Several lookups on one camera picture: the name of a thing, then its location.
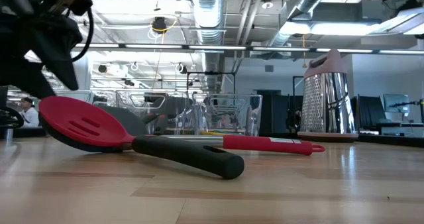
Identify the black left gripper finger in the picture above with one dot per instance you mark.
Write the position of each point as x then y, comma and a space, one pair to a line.
26, 78
63, 66

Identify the red slotted spoon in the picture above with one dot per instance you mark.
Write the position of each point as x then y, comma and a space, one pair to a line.
83, 121

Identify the yellow spoon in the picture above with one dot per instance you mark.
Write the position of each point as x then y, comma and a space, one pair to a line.
213, 133

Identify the white column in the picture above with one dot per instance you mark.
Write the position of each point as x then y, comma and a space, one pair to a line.
83, 75

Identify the clear plastic bin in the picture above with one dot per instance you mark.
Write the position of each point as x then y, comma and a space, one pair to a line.
79, 94
132, 99
251, 118

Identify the person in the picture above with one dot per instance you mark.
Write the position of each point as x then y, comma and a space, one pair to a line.
30, 116

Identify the long ceiling light bar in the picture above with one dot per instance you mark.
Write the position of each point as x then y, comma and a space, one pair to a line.
215, 47

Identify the black room partition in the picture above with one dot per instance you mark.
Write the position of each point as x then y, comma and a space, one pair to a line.
278, 114

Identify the background computer monitor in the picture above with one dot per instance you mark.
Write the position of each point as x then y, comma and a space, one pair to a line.
395, 104

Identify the small grey metal post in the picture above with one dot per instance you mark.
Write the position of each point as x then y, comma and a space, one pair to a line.
9, 136

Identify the silver corrugated air duct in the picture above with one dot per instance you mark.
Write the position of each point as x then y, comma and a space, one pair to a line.
208, 18

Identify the black aluminium table frame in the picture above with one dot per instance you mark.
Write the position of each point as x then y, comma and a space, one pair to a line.
391, 140

